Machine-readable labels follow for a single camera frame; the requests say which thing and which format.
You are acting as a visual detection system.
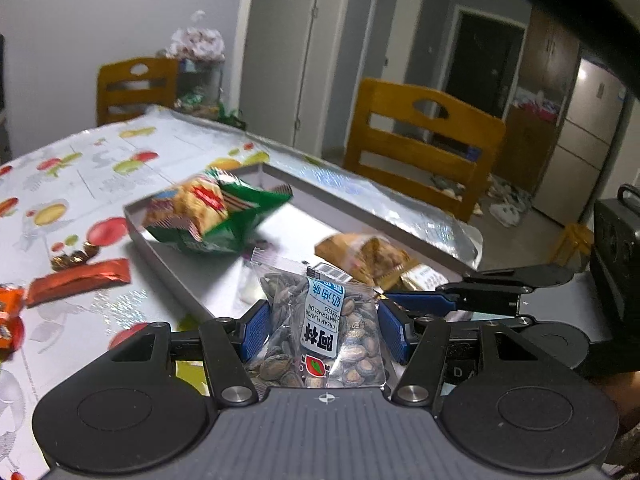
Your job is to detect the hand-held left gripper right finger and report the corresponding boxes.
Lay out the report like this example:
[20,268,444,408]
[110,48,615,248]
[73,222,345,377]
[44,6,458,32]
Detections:
[377,300,581,408]

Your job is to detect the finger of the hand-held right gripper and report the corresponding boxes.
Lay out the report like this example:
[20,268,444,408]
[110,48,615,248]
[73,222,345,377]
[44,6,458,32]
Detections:
[384,282,536,319]
[462,262,577,289]

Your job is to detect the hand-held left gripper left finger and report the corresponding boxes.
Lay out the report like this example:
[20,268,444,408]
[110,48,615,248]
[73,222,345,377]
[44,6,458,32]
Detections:
[84,300,274,407]

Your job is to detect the clear melon seed packet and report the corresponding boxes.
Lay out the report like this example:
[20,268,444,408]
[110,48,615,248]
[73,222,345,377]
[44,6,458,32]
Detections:
[244,247,392,391]

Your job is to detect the brown snack packet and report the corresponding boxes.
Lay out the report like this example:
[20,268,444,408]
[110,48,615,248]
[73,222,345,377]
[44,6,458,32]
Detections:
[314,232,451,294]

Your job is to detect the green rice cracker packet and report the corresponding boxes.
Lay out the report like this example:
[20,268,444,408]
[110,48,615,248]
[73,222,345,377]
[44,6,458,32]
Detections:
[141,167,294,256]

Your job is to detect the grey metal tray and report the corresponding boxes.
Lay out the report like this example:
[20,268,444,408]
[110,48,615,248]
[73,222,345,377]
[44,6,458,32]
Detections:
[122,162,484,352]

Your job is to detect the person's right forearm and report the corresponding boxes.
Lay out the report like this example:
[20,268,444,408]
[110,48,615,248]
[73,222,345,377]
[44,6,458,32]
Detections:
[607,371,640,466]

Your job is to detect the yellow stool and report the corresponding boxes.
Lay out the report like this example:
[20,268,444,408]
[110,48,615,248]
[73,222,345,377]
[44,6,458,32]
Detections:
[549,222,596,269]

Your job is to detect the white shoe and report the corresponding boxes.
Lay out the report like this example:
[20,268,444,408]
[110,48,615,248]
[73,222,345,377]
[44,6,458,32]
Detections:
[487,200,534,229]

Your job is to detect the low wooden cabinet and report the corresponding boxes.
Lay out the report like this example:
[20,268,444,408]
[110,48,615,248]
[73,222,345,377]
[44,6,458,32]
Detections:
[504,104,562,192]

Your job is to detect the white refrigerator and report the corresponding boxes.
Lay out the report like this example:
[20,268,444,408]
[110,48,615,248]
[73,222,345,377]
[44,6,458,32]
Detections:
[530,57,629,227]

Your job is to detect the wooden chair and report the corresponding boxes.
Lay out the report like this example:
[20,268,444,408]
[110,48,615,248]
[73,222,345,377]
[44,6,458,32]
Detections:
[96,57,180,126]
[343,77,507,224]

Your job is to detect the red foil snack bar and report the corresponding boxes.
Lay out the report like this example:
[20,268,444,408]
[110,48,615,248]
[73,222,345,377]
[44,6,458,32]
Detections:
[25,258,132,307]

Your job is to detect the dark entrance door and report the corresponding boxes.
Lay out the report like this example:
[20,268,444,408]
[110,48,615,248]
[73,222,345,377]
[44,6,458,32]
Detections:
[452,7,527,122]

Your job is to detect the green shopping bag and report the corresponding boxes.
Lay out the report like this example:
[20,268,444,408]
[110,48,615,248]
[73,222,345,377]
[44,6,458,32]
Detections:
[215,102,249,131]

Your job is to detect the fruit print tablecloth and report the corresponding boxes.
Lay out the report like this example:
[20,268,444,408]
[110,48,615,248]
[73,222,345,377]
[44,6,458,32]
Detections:
[0,105,484,480]

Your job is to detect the orange snack packet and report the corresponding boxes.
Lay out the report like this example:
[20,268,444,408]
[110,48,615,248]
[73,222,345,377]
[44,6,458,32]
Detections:
[0,282,26,362]

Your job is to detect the white door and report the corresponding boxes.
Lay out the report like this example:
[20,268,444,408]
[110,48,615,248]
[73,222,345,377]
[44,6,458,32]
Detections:
[294,0,352,154]

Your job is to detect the white printed plastic bag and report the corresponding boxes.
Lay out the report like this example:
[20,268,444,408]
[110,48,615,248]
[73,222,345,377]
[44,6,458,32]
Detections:
[167,10,226,62]

